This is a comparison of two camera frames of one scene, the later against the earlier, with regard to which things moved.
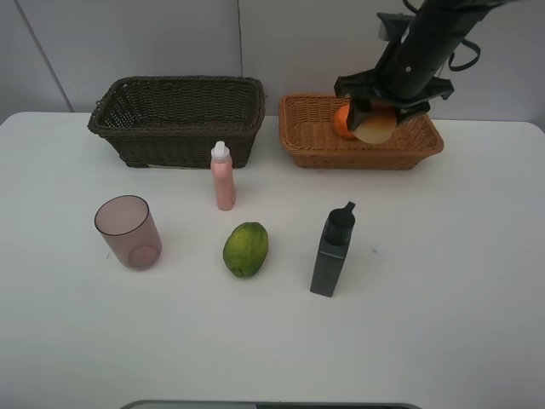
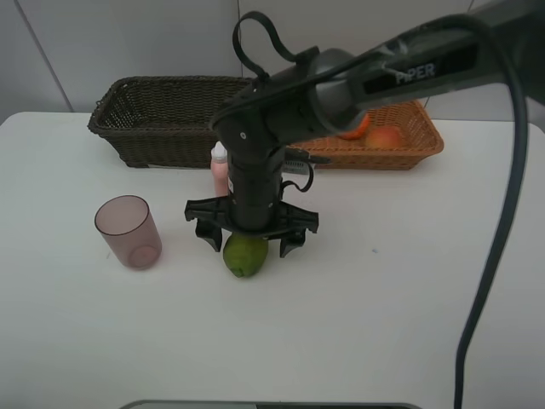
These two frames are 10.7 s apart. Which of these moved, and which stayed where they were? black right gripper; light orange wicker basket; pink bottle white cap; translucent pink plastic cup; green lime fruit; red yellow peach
Moved: black right gripper; red yellow peach
Stayed: green lime fruit; light orange wicker basket; translucent pink plastic cup; pink bottle white cap
